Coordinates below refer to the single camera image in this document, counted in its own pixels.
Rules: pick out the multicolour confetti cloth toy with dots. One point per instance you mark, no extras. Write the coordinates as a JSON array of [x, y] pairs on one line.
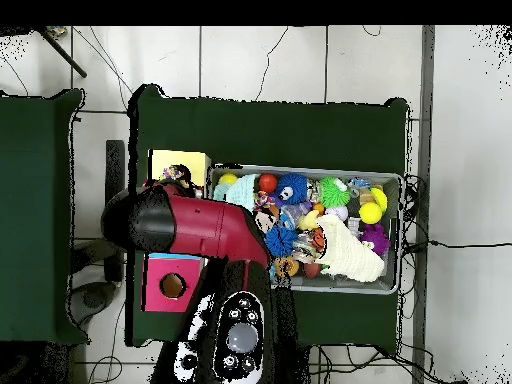
[[172, 173]]

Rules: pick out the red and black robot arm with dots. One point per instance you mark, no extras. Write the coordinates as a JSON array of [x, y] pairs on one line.
[[208, 232]]

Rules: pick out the wooden box with three holes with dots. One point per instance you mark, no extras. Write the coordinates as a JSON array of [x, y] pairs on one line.
[[180, 157]]

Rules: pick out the shallow clear mesh bin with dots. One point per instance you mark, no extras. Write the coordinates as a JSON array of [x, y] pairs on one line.
[[344, 286]]

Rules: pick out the mint green cloth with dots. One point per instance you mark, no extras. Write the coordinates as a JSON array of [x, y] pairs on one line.
[[238, 192]]

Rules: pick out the orange ball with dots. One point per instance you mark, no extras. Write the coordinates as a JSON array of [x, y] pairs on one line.
[[268, 183]]

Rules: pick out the blue spiky rubber ball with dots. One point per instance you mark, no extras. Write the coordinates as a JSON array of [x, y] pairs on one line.
[[280, 242]]

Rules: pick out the yellow ball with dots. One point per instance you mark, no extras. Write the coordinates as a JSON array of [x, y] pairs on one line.
[[228, 179], [370, 214]]

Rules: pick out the green fuzzy toy with eyes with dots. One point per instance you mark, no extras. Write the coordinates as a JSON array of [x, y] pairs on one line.
[[334, 192]]

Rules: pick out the dark green table cloth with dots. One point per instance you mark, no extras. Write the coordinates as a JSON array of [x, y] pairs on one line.
[[264, 128], [36, 200]]

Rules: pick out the cream knitted cloth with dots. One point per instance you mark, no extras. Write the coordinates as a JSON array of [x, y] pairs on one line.
[[348, 254]]

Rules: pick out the purple spiky toy with eyes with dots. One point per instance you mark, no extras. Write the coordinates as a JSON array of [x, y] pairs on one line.
[[376, 238]]

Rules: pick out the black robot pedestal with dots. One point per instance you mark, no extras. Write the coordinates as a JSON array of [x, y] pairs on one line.
[[294, 366]]

